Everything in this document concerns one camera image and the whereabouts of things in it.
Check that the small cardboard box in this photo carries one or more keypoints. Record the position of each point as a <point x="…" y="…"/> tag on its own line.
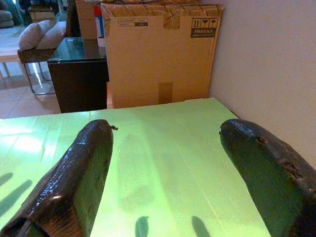
<point x="86" y="22"/>

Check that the grey armchair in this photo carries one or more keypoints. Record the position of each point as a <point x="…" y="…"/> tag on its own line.
<point x="6" y="19"/>

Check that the large fragile cardboard box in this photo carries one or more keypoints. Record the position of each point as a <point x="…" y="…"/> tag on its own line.
<point x="153" y="61"/>

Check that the black glass-top cabinet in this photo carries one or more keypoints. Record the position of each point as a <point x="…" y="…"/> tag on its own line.
<point x="76" y="86"/>

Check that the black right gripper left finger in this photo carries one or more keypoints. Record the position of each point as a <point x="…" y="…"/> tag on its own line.
<point x="69" y="185"/>

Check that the green table cover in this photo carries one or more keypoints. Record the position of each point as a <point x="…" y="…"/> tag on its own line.
<point x="168" y="160"/>

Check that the white low table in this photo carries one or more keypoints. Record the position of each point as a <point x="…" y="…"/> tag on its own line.
<point x="10" y="57"/>

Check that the grey pillow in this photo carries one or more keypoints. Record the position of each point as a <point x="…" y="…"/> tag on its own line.
<point x="53" y="35"/>
<point x="32" y="37"/>

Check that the dark bench with metal legs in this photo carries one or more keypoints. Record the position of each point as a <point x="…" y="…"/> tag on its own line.
<point x="32" y="55"/>

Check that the white red blue bag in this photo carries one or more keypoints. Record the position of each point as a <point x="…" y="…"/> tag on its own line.
<point x="100" y="27"/>

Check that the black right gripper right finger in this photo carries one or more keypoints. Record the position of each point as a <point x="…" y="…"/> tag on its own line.
<point x="271" y="185"/>

